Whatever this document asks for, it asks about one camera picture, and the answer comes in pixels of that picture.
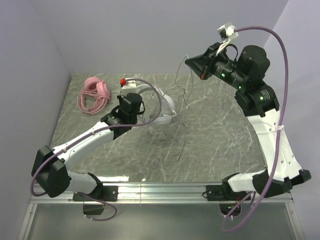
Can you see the pink headphones with cable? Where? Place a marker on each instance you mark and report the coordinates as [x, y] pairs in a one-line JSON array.
[[96, 88]]

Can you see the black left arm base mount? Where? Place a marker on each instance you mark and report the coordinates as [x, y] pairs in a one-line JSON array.
[[96, 202]]

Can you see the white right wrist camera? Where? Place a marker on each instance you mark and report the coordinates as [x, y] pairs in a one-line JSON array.
[[227, 34]]

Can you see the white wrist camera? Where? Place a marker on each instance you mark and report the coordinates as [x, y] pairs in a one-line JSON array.
[[227, 34], [127, 86]]

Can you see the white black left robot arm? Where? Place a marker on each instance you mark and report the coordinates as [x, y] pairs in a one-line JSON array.
[[51, 169]]

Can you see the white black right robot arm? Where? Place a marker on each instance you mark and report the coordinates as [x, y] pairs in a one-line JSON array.
[[286, 171]]

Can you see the aluminium front rail frame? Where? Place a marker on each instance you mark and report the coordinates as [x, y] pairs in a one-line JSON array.
[[151, 211]]

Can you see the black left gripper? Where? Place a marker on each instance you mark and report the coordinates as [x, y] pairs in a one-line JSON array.
[[135, 97]]

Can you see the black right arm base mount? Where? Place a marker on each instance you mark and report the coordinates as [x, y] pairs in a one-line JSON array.
[[223, 194]]

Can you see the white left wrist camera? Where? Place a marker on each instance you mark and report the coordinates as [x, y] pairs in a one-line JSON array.
[[127, 86]]

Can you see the aluminium right side rail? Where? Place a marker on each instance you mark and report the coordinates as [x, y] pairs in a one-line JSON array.
[[260, 106]]

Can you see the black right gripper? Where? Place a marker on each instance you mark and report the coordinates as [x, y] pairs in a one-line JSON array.
[[208, 64]]

